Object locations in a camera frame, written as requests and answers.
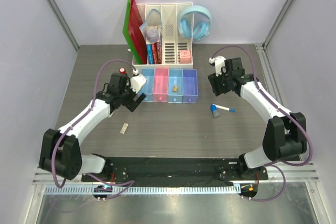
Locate light blue drawer bin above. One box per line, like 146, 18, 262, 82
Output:
139, 68, 155, 102

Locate pink drawer bin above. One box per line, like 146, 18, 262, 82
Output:
153, 68, 169, 102

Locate blue white marker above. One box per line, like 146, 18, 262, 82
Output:
212, 104, 236, 112

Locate beige long eraser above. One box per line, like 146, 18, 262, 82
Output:
120, 123, 129, 134

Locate purple drawer bin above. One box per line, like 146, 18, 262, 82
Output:
182, 69, 198, 103

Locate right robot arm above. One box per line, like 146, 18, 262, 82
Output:
208, 56, 307, 179

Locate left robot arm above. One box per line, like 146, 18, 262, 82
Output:
39, 73, 146, 182

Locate red black stamp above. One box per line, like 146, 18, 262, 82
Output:
119, 67, 128, 77

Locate blue grey glue stick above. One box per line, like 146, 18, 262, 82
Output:
210, 104, 220, 119

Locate pink cube box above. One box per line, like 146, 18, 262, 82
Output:
179, 49, 192, 64

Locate white file organizer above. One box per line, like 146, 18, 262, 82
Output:
132, 2, 193, 70

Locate light blue headphones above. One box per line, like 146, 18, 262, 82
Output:
177, 5, 212, 41

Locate clear zip pouch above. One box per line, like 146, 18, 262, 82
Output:
139, 9, 162, 44

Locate green red folder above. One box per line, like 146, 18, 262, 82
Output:
122, 0, 148, 65

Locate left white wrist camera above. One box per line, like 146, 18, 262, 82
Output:
130, 74, 147, 94

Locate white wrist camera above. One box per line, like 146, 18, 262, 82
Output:
208, 56, 226, 77
130, 74, 147, 94

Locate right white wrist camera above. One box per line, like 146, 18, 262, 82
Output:
208, 56, 226, 77

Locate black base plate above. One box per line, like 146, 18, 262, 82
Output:
94, 157, 268, 186

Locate white slotted cable duct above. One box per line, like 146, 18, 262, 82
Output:
44, 184, 241, 195

